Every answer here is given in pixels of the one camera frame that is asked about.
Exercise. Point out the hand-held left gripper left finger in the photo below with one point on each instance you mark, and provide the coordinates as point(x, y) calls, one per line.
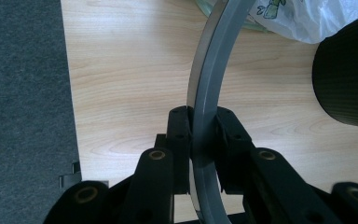
point(178, 140)

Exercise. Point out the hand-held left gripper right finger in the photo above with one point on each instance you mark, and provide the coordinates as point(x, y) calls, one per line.
point(233, 149)

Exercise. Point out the gray trash bin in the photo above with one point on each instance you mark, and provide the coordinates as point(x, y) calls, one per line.
point(348, 77)

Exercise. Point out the white printed trash bag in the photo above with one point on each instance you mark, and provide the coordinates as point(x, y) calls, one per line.
point(310, 18)

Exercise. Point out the gray tape strip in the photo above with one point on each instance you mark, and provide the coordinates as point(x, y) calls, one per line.
point(71, 179)

